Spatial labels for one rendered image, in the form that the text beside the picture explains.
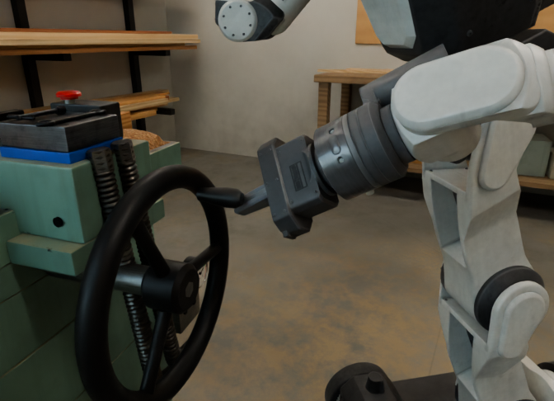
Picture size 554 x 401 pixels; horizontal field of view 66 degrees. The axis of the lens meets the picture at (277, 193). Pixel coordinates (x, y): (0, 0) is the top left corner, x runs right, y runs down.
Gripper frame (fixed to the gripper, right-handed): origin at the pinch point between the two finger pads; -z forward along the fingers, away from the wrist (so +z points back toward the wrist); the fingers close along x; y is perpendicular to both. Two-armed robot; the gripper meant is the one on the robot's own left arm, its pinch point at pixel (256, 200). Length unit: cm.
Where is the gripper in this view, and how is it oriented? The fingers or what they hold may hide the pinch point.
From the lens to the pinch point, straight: 53.2
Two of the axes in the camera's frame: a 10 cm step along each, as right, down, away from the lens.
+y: -5.3, -2.0, -8.2
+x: -2.2, -9.0, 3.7
